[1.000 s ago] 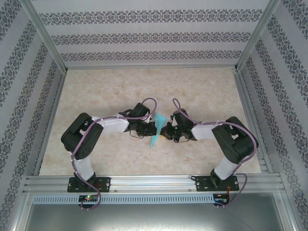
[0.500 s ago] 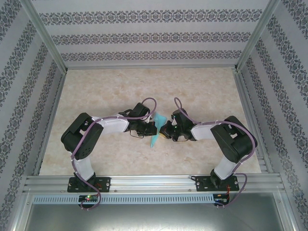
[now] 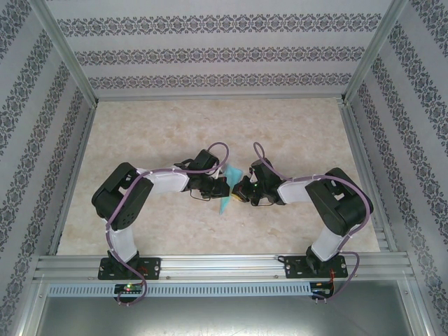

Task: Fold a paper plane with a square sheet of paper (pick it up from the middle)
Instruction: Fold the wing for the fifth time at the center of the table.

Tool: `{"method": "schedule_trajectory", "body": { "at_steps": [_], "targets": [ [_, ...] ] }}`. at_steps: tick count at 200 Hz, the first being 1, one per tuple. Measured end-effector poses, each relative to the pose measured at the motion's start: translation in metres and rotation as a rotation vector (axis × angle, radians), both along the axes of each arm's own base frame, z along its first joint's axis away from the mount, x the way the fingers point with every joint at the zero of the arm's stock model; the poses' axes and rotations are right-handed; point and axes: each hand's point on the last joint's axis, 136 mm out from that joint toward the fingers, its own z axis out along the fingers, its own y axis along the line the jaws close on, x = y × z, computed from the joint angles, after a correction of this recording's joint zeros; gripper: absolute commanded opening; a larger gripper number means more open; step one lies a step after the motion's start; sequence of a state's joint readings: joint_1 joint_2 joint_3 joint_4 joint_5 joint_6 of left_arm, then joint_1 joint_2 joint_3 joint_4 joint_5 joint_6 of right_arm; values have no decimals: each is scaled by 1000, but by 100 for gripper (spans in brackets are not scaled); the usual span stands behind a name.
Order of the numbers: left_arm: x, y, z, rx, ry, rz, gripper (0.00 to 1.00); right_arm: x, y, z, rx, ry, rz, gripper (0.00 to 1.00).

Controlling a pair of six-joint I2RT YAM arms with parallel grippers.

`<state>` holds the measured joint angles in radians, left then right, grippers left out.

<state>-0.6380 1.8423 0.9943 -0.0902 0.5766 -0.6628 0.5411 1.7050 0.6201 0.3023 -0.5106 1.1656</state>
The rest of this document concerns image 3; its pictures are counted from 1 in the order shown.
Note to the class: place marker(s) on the light blue cloth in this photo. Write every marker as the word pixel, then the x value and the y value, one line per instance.
pixel 234 173

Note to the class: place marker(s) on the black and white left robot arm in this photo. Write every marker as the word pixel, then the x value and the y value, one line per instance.
pixel 122 241

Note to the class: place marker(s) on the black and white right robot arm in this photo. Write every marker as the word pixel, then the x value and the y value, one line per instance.
pixel 336 210

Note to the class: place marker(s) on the grey sheet metal panel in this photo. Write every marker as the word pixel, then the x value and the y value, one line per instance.
pixel 224 318

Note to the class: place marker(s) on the small dark circuit board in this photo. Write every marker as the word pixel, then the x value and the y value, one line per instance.
pixel 320 291

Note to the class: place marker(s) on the circuit board with green light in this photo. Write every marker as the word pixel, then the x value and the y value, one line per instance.
pixel 127 288

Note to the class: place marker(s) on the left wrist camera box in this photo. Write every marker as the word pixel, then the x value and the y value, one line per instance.
pixel 219 174

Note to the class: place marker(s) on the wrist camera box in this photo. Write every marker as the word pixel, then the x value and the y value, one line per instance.
pixel 219 174
pixel 252 172

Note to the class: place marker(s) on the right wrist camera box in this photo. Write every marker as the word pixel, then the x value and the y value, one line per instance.
pixel 252 172

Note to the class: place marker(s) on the long aluminium mounting rail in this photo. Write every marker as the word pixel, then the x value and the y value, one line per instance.
pixel 224 267

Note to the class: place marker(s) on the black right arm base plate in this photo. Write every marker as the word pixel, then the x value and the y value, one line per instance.
pixel 294 267

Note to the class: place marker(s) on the thin aluminium back rail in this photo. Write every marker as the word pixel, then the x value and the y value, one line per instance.
pixel 220 97

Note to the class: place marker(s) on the aluminium side rail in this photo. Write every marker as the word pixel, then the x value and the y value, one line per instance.
pixel 76 168
pixel 362 168

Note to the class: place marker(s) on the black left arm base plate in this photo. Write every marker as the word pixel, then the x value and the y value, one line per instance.
pixel 152 267

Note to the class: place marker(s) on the aluminium frame post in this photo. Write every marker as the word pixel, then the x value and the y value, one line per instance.
pixel 374 49
pixel 66 49

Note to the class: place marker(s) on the short aluminium frame strut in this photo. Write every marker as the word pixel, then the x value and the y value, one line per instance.
pixel 31 308
pixel 418 308

